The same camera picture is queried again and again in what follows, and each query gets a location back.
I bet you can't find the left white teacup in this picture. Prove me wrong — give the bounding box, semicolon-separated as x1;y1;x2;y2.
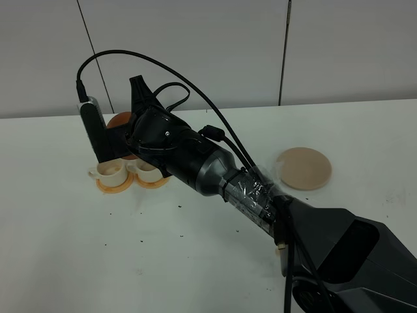
88;158;128;188

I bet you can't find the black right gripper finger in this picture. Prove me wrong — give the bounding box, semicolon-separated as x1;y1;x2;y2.
130;75;156;113

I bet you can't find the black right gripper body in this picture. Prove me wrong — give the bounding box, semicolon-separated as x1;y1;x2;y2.
125;107;195;170

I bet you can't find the orange round coaster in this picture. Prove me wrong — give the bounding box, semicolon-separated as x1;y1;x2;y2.
96;173;134;194
134;174;169;189

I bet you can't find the beige round teapot mat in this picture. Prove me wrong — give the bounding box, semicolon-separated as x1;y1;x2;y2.
276;147;332;191

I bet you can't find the white teacup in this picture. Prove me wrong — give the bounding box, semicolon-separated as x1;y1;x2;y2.
88;158;128;188
126;158;163;183

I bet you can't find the left orange round coaster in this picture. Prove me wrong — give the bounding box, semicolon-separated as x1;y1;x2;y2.
96;173;134;194

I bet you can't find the right orange round coaster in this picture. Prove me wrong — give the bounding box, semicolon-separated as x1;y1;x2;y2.
134;174;169;189

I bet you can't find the black camera cable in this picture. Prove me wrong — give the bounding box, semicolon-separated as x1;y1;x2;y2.
76;49;336;313

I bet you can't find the brown clay teapot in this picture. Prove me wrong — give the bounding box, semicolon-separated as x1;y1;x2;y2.
106;112;138;160

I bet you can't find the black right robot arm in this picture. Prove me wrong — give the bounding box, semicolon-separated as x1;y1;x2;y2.
126;76;416;312

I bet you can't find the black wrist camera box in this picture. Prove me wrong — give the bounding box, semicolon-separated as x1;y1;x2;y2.
78;97;131;163

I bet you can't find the right white teacup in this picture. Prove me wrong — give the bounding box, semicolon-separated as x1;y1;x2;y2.
126;158;163;183

